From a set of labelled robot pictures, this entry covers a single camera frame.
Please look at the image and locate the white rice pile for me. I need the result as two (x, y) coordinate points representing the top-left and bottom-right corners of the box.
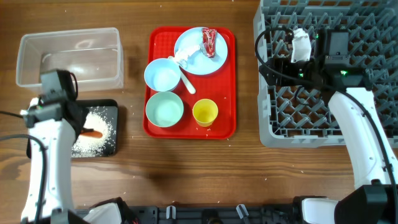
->
(72, 107), (117, 158)

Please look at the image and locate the orange carrot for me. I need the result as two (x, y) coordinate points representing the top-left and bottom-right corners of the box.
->
(80, 131), (103, 139)

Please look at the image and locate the red foil wrapper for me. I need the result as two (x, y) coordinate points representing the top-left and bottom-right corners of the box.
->
(201, 28), (217, 58)

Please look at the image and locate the light blue plate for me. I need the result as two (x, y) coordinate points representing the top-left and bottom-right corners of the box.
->
(174, 27), (228, 75)

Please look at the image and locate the yellow plastic cup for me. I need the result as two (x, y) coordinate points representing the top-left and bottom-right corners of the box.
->
(192, 98), (219, 127)

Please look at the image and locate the green bowl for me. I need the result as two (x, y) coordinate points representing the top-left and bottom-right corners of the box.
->
(146, 91), (184, 128)

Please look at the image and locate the light blue bowl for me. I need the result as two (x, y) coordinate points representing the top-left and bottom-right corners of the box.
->
(144, 58), (181, 92)

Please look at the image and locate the white plastic spoon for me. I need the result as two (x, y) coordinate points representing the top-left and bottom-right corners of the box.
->
(168, 56), (196, 95)

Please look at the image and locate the white tissue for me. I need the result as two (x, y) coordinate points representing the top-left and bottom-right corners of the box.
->
(173, 45), (201, 68)

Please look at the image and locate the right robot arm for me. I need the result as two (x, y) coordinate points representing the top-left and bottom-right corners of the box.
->
(259, 29), (397, 223)

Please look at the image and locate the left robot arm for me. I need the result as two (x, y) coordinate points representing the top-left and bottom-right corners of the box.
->
(21, 70), (123, 223)

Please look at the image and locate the black waste tray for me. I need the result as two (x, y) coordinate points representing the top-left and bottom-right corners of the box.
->
(20, 98), (118, 163)

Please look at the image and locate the grey dishwasher rack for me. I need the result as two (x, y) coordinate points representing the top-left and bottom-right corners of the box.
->
(253, 0), (397, 147)

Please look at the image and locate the red serving tray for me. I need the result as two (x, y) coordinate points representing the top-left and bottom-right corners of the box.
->
(143, 26), (237, 139)

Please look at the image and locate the clear plastic bin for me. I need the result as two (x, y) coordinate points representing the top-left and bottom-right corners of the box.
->
(16, 27), (124, 93)

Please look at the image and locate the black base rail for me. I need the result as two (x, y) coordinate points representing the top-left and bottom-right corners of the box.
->
(130, 204), (296, 224)

